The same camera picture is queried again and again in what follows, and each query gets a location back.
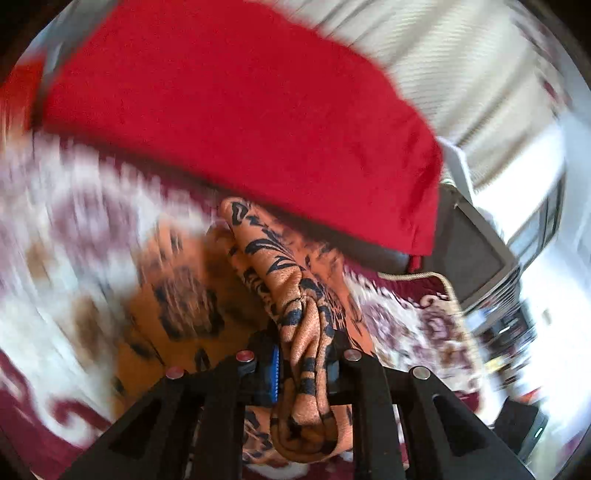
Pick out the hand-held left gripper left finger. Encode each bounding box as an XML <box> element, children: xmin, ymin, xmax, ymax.
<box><xmin>59</xmin><ymin>350</ymin><xmax>283</xmax><ymax>480</ymax></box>

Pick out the red cloth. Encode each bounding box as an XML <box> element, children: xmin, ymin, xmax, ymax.
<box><xmin>31</xmin><ymin>0</ymin><xmax>447</xmax><ymax>260</ymax></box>

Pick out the maroon and white patterned rug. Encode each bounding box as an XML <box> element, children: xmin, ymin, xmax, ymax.
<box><xmin>0</xmin><ymin>129</ymin><xmax>486</xmax><ymax>480</ymax></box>

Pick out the white curtain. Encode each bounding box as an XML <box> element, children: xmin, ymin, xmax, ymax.
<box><xmin>295</xmin><ymin>0</ymin><xmax>570</xmax><ymax>197</ymax></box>

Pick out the grey television set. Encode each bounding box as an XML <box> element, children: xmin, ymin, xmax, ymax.
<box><xmin>455</xmin><ymin>196</ymin><xmax>525</xmax><ymax>317</ymax></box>

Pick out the orange tiger print garment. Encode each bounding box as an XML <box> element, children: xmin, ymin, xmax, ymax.
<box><xmin>111</xmin><ymin>196</ymin><xmax>385</xmax><ymax>468</ymax></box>

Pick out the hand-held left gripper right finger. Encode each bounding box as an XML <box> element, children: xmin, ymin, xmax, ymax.
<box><xmin>325</xmin><ymin>348</ymin><xmax>533</xmax><ymax>480</ymax></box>

